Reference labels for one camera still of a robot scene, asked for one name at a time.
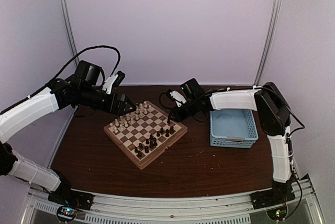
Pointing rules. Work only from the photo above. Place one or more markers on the right aluminium frame post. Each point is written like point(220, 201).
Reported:
point(275, 13)

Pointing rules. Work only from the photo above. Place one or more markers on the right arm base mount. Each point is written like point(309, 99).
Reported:
point(268, 198)

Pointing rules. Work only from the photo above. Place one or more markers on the aluminium frame post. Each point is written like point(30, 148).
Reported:
point(68, 28)
point(275, 13)

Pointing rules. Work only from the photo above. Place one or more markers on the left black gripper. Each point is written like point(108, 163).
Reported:
point(118, 110)

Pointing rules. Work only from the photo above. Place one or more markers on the left aluminium frame post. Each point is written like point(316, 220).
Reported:
point(68, 28)

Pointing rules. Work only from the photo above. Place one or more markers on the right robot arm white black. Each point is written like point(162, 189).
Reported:
point(274, 116)

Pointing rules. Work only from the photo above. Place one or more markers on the light blue plastic basket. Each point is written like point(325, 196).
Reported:
point(232, 128)

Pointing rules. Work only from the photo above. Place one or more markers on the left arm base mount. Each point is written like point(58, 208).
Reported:
point(79, 200)

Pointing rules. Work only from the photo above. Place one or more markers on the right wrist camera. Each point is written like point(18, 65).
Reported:
point(176, 97)

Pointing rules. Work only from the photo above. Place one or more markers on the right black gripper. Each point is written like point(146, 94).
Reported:
point(178, 115)

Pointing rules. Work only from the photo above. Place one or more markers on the eleventh dark chess piece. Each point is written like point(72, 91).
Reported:
point(171, 129)

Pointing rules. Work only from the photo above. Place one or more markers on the row of white chess pieces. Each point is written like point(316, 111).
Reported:
point(132, 120)

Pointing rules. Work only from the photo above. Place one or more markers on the wooden chess board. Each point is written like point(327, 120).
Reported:
point(128, 140)

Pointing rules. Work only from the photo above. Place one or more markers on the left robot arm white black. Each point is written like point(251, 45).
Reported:
point(78, 89)

